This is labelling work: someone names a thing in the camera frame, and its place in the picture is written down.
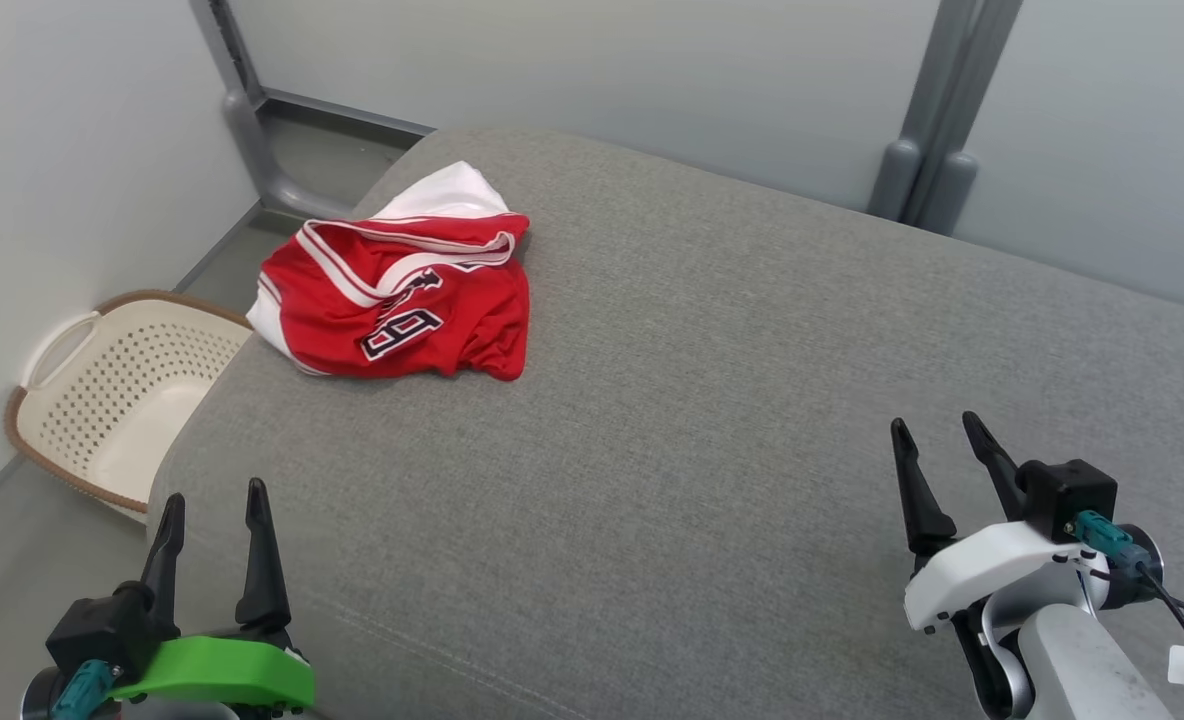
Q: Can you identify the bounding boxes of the red Bulls jersey white sleeves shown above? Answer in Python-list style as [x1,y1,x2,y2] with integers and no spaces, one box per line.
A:
[245,160,533,383]

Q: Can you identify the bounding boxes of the grey double partition post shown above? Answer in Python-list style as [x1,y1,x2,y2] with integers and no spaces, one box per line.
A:
[867,0,1023,237]

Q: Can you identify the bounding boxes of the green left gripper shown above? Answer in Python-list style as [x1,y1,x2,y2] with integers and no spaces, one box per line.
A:
[107,477,316,713]

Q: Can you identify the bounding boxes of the cream perforated laundry basket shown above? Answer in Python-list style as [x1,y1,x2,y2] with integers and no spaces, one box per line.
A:
[4,290,255,526]

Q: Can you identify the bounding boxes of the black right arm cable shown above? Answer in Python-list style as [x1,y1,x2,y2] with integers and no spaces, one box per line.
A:
[1072,510,1184,711]

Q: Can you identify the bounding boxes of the grey curved corner frame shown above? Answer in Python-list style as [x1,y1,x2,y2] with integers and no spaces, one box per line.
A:
[190,0,438,221]

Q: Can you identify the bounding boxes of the grey fabric sofa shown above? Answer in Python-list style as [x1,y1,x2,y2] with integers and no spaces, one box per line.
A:
[147,127,1184,720]

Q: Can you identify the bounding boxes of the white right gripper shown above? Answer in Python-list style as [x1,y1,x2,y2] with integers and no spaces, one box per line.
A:
[891,411,1103,633]

